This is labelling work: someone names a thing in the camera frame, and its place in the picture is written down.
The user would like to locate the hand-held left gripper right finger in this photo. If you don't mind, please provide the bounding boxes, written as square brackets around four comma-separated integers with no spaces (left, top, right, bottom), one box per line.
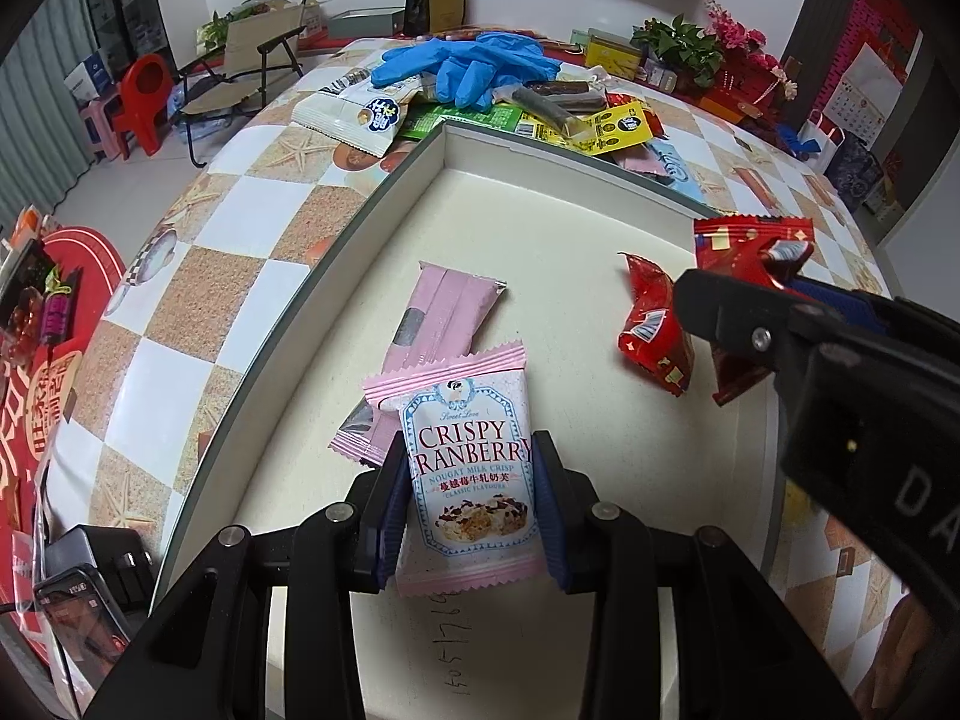
[529,431,863,720]

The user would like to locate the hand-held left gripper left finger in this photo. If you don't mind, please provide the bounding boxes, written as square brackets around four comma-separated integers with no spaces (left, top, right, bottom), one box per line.
[82,450,413,720]

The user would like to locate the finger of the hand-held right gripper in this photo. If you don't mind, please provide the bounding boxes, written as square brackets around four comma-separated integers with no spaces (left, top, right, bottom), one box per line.
[787,276,912,335]
[673,268,809,391]

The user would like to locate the red crinkled snack packet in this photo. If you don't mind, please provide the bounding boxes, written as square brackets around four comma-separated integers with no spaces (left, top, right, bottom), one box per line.
[691,216,815,406]
[616,251,695,397]

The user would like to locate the white pink nougat packet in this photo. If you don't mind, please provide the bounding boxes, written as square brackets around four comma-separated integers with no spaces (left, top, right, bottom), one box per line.
[362,340,552,599]

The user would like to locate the pink snack packet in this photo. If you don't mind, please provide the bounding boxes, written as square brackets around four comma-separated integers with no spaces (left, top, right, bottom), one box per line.
[330,261,507,466]

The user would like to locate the grey shallow box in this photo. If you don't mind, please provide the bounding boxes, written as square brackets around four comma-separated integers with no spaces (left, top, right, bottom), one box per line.
[154,120,796,720]

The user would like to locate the dark patterned bag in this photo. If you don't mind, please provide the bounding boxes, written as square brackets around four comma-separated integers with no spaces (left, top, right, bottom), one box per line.
[829,131,886,211]

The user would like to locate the light blue snack packet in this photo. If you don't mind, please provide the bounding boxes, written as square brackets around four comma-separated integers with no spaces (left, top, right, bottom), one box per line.
[645,139,710,200]

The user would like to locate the white shopping bag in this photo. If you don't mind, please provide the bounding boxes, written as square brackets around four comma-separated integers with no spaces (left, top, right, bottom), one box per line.
[795,109,845,170]

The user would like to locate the small pink flat packet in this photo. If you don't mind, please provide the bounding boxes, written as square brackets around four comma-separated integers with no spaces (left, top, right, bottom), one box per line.
[615,154,676,185]

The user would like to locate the yellow printed snack packet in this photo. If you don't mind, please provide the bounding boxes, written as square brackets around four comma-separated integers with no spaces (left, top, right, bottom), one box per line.
[517,100,665,158]

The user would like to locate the red printed chip bag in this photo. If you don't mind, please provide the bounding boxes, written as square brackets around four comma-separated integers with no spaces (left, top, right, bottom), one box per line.
[604,90,665,137]

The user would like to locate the clear wrapped snack stick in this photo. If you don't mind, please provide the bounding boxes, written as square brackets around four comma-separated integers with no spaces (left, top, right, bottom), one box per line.
[495,85,593,145]

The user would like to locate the dark brown snack bar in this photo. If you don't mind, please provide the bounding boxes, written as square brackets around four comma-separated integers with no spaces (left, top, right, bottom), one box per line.
[536,77,607,110]

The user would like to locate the green potted plant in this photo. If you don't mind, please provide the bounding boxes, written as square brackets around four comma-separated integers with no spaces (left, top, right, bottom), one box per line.
[645,13,725,87]

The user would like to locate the pink artificial flowers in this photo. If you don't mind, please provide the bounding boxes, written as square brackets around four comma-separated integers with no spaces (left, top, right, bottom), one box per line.
[705,0,800,98]

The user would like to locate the yellow green flat box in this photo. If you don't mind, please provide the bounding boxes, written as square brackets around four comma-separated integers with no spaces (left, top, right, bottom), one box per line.
[583,28,646,80]

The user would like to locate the black electronic device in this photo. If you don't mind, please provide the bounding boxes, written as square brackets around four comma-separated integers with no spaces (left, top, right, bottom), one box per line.
[34,525,158,665]

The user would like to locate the green snack packet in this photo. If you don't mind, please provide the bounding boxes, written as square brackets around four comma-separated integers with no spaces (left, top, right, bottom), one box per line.
[397,101,526,142]

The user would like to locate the blue nitrile glove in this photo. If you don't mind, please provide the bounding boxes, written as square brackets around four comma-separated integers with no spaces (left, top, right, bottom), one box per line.
[370,41,497,110]
[480,31,563,85]

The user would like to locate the red round printed table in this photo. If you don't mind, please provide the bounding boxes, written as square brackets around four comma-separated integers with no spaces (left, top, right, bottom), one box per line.
[0,221,128,661]

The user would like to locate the purple candy packet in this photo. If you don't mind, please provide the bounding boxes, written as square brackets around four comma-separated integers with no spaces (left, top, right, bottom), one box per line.
[41,291,74,344]

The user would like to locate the white snack bag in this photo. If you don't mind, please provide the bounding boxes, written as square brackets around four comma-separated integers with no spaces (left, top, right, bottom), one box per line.
[291,67,421,158]

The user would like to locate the black gift tray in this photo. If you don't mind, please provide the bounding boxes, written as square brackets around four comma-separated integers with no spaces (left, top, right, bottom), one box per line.
[0,244,57,331]

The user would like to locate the grey flat box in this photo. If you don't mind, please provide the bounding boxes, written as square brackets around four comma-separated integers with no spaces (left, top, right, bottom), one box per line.
[330,6,410,40]

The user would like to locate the red plastic chair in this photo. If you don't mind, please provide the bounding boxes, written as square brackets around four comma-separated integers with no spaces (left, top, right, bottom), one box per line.
[112,54,181,158]

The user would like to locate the pink plastic stool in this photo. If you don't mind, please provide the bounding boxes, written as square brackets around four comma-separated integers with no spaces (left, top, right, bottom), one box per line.
[79,94,125,162]

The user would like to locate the beige folding chair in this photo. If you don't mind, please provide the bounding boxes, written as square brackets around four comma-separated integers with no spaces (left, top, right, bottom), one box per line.
[176,4,308,166]

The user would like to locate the open cardboard box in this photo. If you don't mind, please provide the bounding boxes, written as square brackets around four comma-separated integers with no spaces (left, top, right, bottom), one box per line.
[240,0,331,38]

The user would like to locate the small leafy plant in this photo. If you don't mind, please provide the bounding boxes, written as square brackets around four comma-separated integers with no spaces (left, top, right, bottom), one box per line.
[196,11,241,46]

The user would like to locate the grey curtain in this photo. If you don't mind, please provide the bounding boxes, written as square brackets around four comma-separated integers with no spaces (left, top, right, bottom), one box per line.
[0,15,98,226]

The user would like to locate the white blue carton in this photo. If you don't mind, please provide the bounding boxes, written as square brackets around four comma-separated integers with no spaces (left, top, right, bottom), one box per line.
[64,49,113,102]

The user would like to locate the wall calendar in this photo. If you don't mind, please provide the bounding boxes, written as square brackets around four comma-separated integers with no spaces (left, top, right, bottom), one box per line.
[844,41,920,143]

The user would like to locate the red wall decoration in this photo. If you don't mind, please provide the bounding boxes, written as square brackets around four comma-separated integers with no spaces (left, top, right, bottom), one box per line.
[821,0,925,61]

